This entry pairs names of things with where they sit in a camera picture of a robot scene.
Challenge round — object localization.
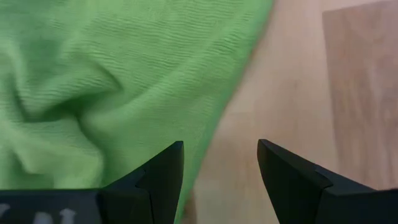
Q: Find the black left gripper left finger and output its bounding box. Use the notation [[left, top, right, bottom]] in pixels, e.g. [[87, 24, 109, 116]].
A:
[[0, 141, 185, 224]]

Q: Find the green microfiber towel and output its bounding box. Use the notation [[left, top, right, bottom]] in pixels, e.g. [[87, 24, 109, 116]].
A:
[[0, 0, 275, 224]]

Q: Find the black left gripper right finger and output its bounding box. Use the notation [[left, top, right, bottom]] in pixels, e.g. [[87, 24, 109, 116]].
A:
[[257, 139, 398, 224]]

